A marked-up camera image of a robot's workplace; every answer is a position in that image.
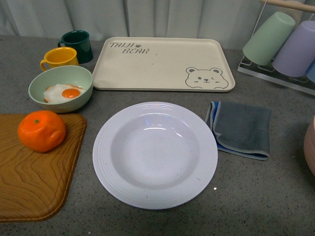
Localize white round plate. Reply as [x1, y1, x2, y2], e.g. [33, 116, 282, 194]
[93, 102, 218, 209]

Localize orange mandarin fruit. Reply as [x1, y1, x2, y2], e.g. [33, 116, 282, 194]
[17, 110, 66, 152]

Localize beige bear tray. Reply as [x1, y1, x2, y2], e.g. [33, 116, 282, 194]
[93, 37, 235, 92]

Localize grey blue folded cloth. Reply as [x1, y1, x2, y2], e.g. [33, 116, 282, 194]
[205, 101, 271, 161]

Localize light green bowl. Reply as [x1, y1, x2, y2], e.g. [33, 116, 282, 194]
[28, 65, 93, 113]

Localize fake fried egg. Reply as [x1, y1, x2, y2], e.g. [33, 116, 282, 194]
[43, 84, 85, 103]

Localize dark green mug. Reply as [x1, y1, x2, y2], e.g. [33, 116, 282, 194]
[58, 30, 94, 64]

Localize yellow mug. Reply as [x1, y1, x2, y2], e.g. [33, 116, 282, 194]
[40, 47, 79, 71]

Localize clear acrylic cup rack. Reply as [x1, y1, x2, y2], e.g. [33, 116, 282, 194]
[238, 7, 315, 95]

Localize light green cup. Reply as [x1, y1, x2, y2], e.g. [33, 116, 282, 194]
[243, 12, 296, 65]

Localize wooden cutting board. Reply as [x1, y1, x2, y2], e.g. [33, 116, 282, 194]
[0, 114, 87, 223]

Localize lilac cup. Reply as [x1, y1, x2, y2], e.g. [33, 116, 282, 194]
[272, 21, 315, 77]

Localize blue cup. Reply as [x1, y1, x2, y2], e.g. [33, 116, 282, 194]
[306, 60, 315, 83]

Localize wooden rack rod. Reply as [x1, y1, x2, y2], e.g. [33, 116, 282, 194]
[260, 0, 315, 13]

